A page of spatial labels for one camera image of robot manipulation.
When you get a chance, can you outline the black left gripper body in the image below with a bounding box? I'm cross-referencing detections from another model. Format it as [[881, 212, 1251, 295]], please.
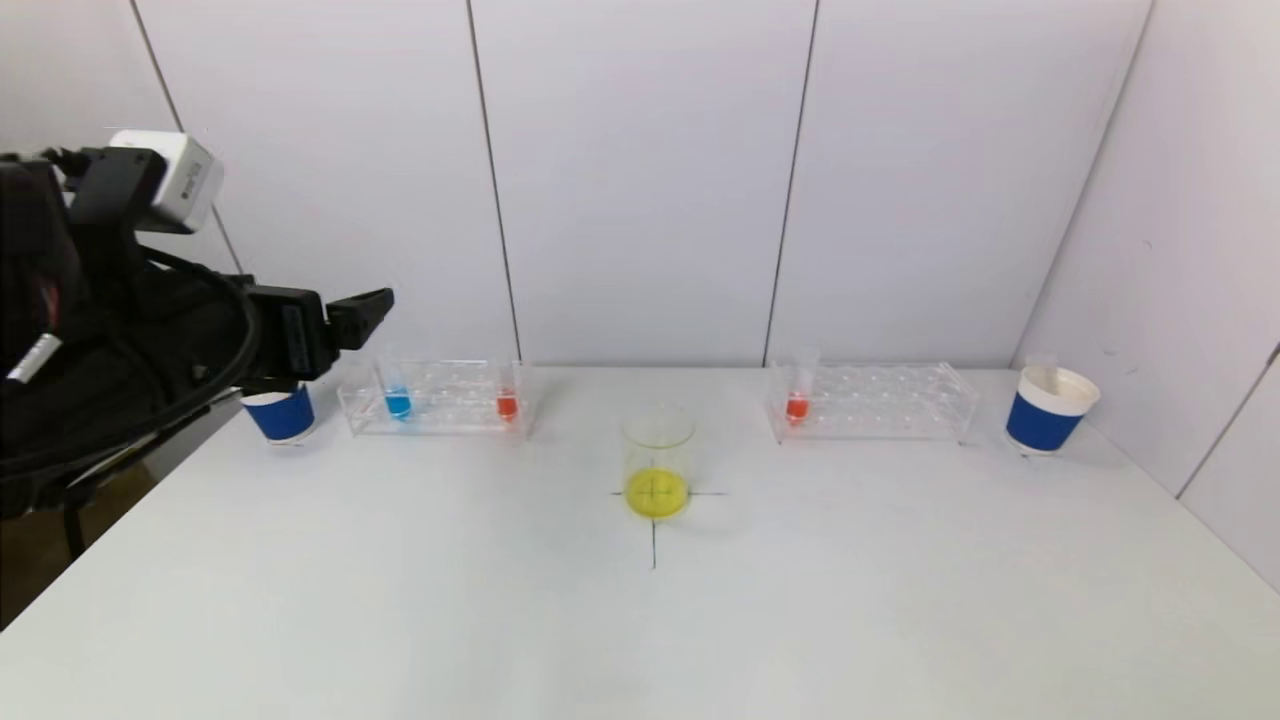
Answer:
[[139, 272, 340, 398]]

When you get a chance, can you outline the test tube with blue pigment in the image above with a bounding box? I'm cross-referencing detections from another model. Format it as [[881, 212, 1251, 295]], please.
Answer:
[[375, 350, 413, 421]]

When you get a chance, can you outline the clear acrylic test tube rack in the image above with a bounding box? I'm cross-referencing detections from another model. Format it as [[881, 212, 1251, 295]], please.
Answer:
[[336, 358, 536, 438], [765, 360, 979, 444]]

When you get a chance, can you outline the clear glass beaker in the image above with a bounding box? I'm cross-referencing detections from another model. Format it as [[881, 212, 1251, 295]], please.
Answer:
[[621, 404, 696, 521]]

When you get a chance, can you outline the blue and white paper cup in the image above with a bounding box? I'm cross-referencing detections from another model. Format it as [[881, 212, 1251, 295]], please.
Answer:
[[240, 385, 317, 446], [1004, 366, 1101, 457]]

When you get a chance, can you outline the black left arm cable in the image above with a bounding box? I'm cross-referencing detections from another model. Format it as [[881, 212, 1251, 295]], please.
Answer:
[[0, 245, 263, 481]]

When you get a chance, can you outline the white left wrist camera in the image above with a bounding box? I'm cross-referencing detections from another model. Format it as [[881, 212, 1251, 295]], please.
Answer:
[[108, 130, 226, 234]]

